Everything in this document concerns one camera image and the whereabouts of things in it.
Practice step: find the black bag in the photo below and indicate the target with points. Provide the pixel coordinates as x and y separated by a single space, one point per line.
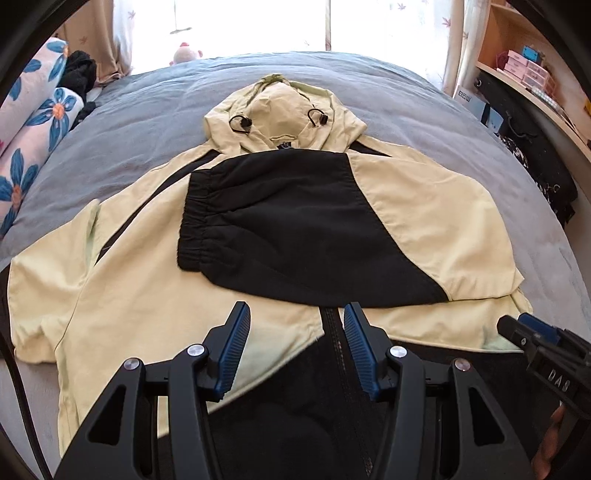
540 152

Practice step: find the sheer white flower-print curtain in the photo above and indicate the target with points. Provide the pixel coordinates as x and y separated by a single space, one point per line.
231 27
461 41

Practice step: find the wooden shelf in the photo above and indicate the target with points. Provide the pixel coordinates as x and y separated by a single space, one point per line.
561 41

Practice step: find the grey bed blanket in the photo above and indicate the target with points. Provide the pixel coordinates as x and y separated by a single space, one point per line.
138 120

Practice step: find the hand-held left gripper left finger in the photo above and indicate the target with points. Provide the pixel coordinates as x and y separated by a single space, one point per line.
234 351

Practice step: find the yellow black hooded jacket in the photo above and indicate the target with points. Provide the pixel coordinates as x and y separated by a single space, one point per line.
286 230

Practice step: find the white printed box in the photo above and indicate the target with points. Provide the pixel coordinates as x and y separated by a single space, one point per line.
467 100

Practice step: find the black clothes pile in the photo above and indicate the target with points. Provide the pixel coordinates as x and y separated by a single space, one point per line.
81 74

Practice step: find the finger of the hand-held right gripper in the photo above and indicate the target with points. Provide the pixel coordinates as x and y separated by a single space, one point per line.
538 325
515 332

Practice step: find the blue floral white pillow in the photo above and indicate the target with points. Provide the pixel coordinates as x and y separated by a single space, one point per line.
44 64
32 152

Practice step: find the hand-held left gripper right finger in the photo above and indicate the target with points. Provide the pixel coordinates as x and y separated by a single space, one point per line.
361 351

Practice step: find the pink plush toy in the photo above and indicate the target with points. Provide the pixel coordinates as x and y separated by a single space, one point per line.
184 53

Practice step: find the person's right hand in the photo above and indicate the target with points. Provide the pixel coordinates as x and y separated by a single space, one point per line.
549 443

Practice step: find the beige curtain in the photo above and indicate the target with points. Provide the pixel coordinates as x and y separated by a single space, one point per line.
99 34

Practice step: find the stack of pink boxes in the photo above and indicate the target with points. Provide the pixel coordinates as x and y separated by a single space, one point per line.
526 69

